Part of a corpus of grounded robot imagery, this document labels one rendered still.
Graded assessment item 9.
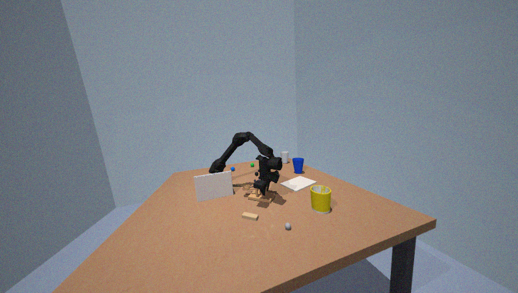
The grey paper cup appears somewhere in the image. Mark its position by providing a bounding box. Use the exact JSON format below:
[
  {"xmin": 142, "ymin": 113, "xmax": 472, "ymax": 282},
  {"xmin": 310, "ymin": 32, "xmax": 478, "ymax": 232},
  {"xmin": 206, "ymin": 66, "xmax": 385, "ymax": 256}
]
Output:
[{"xmin": 280, "ymin": 151, "xmax": 289, "ymax": 163}]

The white rectangular sheet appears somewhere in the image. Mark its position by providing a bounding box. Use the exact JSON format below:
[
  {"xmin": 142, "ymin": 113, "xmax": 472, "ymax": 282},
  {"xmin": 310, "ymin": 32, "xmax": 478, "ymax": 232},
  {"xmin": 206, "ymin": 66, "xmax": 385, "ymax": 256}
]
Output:
[{"xmin": 280, "ymin": 176, "xmax": 317, "ymax": 192}]

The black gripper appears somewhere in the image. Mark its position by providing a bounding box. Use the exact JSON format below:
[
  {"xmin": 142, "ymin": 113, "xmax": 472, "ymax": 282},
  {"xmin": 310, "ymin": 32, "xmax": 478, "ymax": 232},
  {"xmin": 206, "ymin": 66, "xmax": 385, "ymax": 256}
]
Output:
[{"xmin": 254, "ymin": 168, "xmax": 271, "ymax": 195}]

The yellow cup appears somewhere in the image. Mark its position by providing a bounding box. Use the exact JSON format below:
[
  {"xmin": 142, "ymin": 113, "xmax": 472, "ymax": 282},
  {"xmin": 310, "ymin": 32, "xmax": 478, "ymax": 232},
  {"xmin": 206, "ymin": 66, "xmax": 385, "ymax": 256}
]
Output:
[{"xmin": 310, "ymin": 185, "xmax": 331, "ymax": 214}]

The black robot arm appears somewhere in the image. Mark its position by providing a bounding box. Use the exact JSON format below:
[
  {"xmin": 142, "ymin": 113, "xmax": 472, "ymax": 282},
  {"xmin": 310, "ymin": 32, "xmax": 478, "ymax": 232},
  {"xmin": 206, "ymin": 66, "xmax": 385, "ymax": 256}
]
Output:
[{"xmin": 209, "ymin": 132, "xmax": 282, "ymax": 183}]

